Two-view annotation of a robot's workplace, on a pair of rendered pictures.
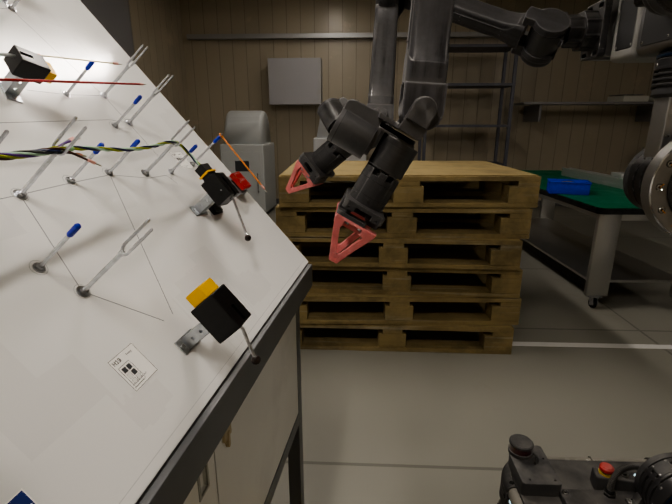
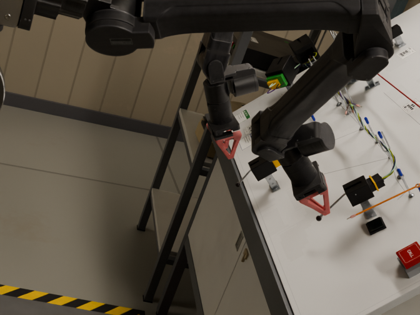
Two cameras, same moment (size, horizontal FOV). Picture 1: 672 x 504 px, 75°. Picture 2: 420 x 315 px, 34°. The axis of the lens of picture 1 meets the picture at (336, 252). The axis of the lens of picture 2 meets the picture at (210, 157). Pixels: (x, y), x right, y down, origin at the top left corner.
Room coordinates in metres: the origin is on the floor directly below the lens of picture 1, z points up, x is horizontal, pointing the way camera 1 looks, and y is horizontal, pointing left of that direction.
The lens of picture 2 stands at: (2.11, -0.73, 1.68)
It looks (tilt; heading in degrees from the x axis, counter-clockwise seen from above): 22 degrees down; 154
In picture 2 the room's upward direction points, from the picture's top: 21 degrees clockwise
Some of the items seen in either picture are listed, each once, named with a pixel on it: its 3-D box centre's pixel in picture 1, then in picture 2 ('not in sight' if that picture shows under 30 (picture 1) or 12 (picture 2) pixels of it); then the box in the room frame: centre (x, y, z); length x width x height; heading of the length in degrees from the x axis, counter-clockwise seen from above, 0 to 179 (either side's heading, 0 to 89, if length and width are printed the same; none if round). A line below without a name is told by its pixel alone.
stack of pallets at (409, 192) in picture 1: (392, 245); not in sight; (2.70, -0.36, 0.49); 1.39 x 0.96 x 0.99; 88
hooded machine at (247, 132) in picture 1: (248, 163); not in sight; (6.23, 1.21, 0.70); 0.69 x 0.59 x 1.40; 175
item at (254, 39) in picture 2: not in sight; (267, 50); (-0.24, 0.47, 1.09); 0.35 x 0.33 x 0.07; 171
